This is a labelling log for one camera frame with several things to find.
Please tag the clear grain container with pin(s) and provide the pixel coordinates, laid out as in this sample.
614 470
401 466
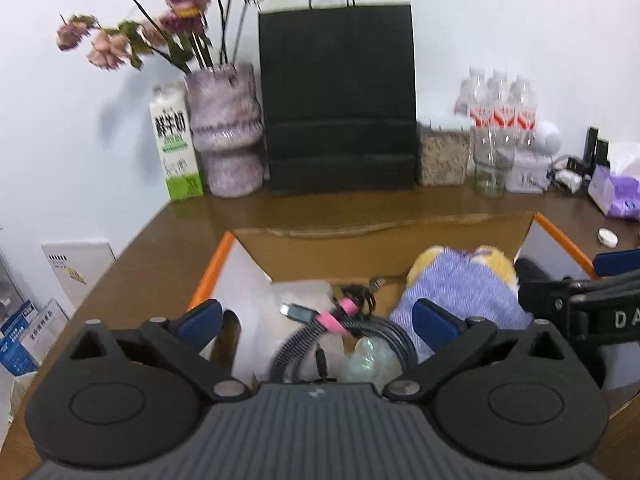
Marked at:
442 160

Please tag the purple knitted cloth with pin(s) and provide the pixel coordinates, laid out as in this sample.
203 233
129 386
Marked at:
460 280

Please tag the red label water bottle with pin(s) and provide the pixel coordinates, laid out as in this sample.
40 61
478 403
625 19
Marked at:
474 100
501 105
524 107

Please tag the white tissue box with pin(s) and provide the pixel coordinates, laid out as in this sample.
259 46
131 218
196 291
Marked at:
527 175

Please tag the purple tissue pack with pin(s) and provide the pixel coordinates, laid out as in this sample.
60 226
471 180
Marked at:
617 197

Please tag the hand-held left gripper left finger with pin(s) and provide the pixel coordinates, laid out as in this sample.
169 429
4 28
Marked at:
200 321

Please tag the wooden desktop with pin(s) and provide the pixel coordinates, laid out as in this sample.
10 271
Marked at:
150 240

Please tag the white round speaker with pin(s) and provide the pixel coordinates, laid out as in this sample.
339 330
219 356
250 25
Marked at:
546 137

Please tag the white charger plug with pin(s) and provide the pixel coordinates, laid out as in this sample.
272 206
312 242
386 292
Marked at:
567 178

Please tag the purple marbled vase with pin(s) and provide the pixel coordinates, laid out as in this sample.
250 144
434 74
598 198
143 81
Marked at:
225 125

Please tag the yellow plush toy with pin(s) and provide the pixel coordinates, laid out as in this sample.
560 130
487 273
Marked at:
422 262

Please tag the crumpled clear plastic bag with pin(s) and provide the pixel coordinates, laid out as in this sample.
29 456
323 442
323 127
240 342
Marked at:
372 362

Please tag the white flat box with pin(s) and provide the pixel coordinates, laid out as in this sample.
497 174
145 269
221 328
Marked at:
75 270

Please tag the clear cotton swab container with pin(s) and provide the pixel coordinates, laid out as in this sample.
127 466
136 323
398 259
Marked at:
300 292

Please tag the white green milk carton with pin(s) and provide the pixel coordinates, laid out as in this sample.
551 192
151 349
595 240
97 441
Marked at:
175 150

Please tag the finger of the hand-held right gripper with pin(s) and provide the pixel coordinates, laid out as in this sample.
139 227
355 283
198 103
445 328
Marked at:
617 263
542 290

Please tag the empty drinking glass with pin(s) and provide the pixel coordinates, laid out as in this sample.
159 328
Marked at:
492 175

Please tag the orange-edged cardboard box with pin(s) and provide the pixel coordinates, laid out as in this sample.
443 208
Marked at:
325 250

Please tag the blue white box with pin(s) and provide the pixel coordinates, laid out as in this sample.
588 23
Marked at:
17 345

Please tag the small white round case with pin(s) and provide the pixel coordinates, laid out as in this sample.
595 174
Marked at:
607 238

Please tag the black paper bag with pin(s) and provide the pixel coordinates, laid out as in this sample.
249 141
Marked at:
340 85

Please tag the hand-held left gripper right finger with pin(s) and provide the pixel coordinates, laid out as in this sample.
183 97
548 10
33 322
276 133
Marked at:
435 326

